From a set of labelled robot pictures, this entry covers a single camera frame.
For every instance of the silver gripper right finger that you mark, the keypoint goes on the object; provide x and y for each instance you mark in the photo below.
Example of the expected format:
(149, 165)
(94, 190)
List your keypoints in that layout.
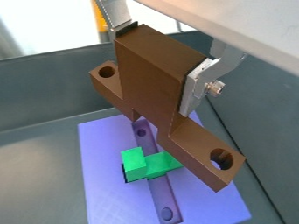
(202, 81)

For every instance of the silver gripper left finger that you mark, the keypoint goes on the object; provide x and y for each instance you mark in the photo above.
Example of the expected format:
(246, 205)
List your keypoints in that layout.
(117, 15)

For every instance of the brown T-shaped block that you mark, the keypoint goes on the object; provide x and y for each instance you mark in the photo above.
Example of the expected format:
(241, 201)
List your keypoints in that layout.
(143, 85)

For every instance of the purple board with slot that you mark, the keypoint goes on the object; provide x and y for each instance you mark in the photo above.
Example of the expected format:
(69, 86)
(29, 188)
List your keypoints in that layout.
(117, 202)

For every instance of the green U-shaped block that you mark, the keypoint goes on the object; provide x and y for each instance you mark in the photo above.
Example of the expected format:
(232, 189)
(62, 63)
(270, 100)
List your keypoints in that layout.
(147, 167)

